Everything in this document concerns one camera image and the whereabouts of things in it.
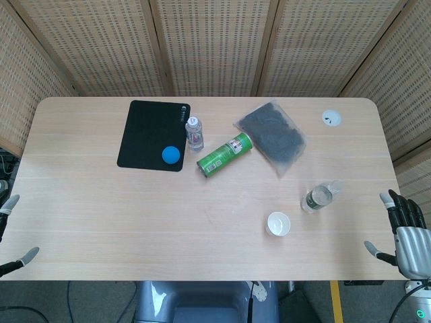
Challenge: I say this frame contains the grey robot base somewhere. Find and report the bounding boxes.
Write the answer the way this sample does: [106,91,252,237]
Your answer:
[133,281,279,323]

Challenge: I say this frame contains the wood and rattan folding screen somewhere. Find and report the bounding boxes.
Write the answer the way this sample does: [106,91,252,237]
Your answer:
[0,0,431,203]

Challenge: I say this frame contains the green chips can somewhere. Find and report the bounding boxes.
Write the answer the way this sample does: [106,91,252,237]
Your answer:
[196,131,254,180]

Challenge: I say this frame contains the black mouse pad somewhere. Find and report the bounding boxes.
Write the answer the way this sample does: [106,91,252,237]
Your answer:
[116,100,192,174]

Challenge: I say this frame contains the small white paper cup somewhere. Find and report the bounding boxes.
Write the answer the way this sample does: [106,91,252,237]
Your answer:
[265,211,292,238]

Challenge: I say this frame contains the white round lid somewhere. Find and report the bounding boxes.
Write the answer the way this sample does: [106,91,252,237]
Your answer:
[321,109,343,128]

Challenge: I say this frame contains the white perforated bracket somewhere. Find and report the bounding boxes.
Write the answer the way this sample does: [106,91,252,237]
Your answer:
[253,281,269,302]

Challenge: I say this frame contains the blue ball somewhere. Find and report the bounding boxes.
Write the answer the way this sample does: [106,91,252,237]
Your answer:
[161,145,183,166]

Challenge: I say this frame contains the black cable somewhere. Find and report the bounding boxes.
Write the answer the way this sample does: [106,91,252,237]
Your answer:
[247,282,256,323]
[0,304,50,323]
[66,281,84,323]

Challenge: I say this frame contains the clear bag of dark material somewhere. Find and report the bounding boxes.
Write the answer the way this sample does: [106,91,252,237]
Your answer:
[232,99,308,179]

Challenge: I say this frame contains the small capped water bottle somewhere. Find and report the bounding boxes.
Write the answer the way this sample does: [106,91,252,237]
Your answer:
[185,116,205,152]

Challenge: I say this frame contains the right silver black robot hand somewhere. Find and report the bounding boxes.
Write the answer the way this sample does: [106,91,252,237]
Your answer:
[364,188,431,281]

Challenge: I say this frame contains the clear plastic bottle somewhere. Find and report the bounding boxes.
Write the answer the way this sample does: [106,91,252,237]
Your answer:
[300,180,345,214]

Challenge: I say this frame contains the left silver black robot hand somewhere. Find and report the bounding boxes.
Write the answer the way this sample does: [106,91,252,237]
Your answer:
[0,194,41,279]

